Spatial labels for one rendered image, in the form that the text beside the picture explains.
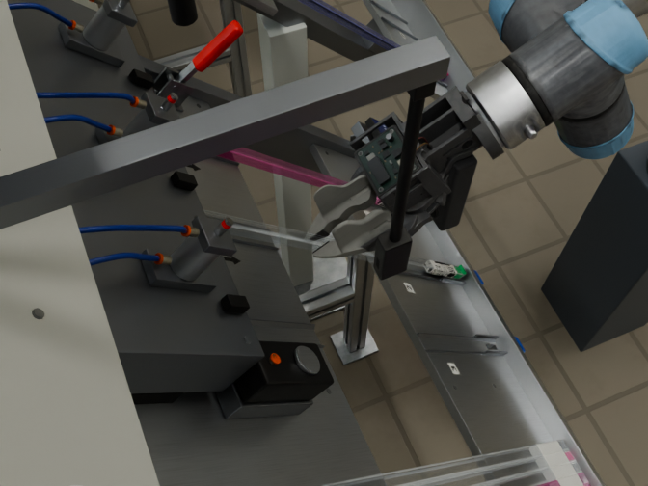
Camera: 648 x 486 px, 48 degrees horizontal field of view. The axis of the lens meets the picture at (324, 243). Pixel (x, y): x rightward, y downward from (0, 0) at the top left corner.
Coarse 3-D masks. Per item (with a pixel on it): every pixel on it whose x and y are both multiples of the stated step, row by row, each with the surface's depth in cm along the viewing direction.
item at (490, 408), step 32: (320, 160) 93; (352, 160) 100; (416, 256) 95; (384, 288) 84; (416, 288) 88; (448, 288) 96; (416, 320) 83; (448, 320) 89; (480, 320) 96; (448, 352) 83; (480, 352) 89; (448, 384) 79; (480, 384) 84; (512, 384) 91; (480, 416) 79; (512, 416) 85; (480, 448) 75
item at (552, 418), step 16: (432, 224) 104; (448, 240) 102; (448, 256) 101; (464, 256) 101; (464, 288) 99; (480, 288) 98; (480, 304) 97; (496, 320) 96; (512, 336) 95; (512, 352) 94; (512, 368) 93; (528, 368) 92; (528, 384) 92; (544, 400) 90; (544, 416) 90; (560, 416) 89; (560, 432) 88; (576, 448) 87; (592, 480) 85
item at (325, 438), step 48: (240, 192) 73; (240, 240) 67; (240, 288) 63; (288, 288) 68; (288, 336) 63; (336, 384) 64; (144, 432) 46; (192, 432) 49; (240, 432) 52; (288, 432) 55; (336, 432) 60; (192, 480) 46; (240, 480) 49; (288, 480) 52; (336, 480) 56
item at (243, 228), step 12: (216, 216) 64; (228, 216) 66; (240, 228) 66; (252, 228) 68; (264, 228) 69; (276, 228) 71; (264, 240) 70; (276, 240) 70; (288, 240) 71; (300, 240) 73; (312, 240) 74; (324, 240) 76; (372, 252) 83; (408, 264) 88; (420, 264) 90; (456, 276) 98
